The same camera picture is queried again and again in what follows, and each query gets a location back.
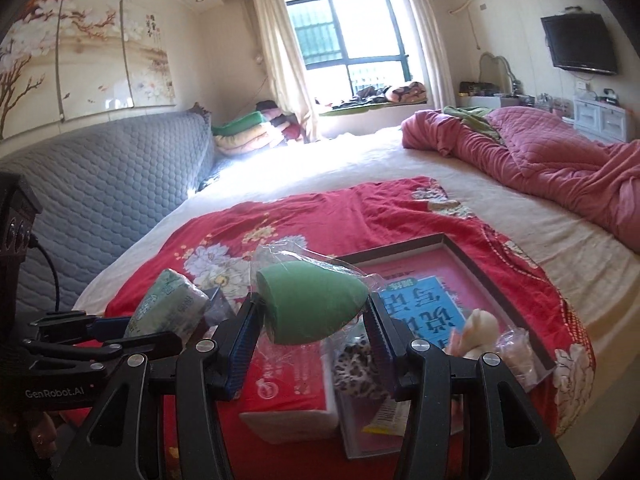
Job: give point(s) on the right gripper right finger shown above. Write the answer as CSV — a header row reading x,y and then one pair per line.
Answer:
x,y
388,341

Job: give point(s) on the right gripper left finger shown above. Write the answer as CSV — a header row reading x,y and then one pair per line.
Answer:
x,y
235,341

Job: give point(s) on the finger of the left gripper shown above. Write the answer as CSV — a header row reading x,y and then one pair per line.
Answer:
x,y
106,329

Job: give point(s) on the leopard print scarf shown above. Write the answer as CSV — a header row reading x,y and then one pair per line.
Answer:
x,y
355,372

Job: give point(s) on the green white tissue packet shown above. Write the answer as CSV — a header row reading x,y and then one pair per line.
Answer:
x,y
172,304

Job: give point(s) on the yellow white snack packet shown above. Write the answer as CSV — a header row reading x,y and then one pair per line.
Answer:
x,y
390,419

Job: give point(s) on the green sponge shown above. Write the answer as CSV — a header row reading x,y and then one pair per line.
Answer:
x,y
305,297

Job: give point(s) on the cream teddy bear purple dress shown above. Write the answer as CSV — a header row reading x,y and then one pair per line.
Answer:
x,y
479,335

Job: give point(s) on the clear bag brown contents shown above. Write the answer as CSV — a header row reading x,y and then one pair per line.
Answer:
x,y
514,348

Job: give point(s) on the person's right hand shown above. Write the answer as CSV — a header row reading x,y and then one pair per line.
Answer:
x,y
43,433

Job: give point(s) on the dark square gift box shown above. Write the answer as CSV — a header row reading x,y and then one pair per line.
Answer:
x,y
218,309

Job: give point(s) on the pink book tray box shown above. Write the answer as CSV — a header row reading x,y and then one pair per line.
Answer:
x,y
431,286

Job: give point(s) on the red tissue pack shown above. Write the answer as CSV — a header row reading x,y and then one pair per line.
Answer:
x,y
288,395

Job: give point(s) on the red floral blanket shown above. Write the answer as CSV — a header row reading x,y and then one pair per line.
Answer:
x,y
214,249

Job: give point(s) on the grey quilted headboard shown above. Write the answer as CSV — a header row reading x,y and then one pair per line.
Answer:
x,y
102,188

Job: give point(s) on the stack of folded blankets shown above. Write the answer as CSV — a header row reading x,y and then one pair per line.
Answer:
x,y
267,127

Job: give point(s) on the beige bed sheet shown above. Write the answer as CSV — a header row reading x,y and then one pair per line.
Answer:
x,y
596,274

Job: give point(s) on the pink quilted comforter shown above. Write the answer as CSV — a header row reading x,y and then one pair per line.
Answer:
x,y
542,156

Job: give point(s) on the clothes pile on windowsill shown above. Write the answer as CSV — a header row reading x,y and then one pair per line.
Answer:
x,y
373,98

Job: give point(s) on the heart shaped mirror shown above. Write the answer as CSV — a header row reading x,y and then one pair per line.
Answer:
x,y
496,70

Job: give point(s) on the right cream curtain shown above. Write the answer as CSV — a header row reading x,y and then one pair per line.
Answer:
x,y
434,53

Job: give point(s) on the cream curtain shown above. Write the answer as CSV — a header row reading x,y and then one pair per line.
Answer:
x,y
286,70
434,53

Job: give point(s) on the white drawer cabinet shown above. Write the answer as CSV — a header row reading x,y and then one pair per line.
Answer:
x,y
603,122

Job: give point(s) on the left cream curtain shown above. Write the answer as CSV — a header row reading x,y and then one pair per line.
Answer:
x,y
286,70

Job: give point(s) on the floral wall painting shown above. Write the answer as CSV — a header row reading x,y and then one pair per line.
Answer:
x,y
63,60

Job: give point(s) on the window with dark frame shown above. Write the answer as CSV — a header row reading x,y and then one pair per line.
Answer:
x,y
352,49

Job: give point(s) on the wall mounted black television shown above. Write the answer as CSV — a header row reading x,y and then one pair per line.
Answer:
x,y
580,42

